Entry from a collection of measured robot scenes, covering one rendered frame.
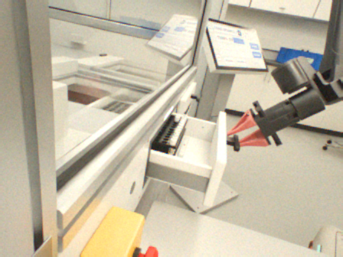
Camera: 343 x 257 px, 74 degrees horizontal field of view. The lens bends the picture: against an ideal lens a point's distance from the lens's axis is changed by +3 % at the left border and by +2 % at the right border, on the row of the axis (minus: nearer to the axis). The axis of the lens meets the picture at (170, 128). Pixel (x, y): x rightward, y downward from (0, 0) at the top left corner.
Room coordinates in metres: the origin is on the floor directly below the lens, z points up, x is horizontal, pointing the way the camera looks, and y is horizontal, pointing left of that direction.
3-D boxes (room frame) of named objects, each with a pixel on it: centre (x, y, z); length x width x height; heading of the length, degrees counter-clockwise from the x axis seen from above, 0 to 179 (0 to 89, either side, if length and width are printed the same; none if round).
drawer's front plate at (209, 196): (0.49, -0.12, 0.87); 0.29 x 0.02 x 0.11; 172
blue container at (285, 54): (3.75, -1.74, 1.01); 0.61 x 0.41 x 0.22; 88
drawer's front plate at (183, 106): (0.82, -0.04, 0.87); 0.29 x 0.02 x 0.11; 172
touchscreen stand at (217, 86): (1.49, -0.29, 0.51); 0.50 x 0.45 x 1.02; 41
